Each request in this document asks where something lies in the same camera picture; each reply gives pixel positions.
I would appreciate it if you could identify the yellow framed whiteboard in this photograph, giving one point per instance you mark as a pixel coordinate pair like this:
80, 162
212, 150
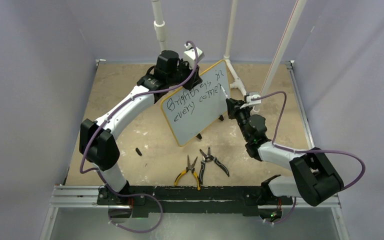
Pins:
189, 112

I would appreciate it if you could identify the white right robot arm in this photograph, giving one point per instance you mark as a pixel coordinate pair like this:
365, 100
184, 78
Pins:
314, 179

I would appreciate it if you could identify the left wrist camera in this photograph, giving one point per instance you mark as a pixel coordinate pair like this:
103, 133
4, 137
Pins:
192, 55

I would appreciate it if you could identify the black whiteboard stand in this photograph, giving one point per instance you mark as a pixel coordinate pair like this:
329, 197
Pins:
220, 119

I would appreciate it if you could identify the black base bar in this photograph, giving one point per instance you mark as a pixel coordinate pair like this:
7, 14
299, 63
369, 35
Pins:
146, 199

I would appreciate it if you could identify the white PVC pipe frame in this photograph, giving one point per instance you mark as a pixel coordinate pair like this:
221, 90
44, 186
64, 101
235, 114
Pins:
258, 28

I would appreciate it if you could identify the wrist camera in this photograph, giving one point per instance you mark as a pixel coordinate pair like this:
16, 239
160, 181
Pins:
192, 55
251, 99

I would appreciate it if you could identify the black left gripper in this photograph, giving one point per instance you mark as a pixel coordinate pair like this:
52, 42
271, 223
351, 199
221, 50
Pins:
194, 81

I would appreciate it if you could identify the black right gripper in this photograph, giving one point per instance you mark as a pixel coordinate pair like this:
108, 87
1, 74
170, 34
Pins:
234, 107

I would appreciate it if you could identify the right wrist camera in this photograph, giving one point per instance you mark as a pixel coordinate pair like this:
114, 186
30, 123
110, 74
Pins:
251, 99

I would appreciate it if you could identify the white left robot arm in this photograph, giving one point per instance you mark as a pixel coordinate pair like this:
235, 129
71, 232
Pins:
97, 138

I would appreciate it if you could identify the white whiteboard marker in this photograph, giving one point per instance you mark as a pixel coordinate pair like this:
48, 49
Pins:
224, 92

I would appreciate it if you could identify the black grey wire stripper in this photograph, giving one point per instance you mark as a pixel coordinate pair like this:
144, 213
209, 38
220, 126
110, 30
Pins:
208, 158

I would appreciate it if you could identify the black marker cap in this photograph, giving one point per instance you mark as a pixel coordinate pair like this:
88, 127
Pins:
138, 152

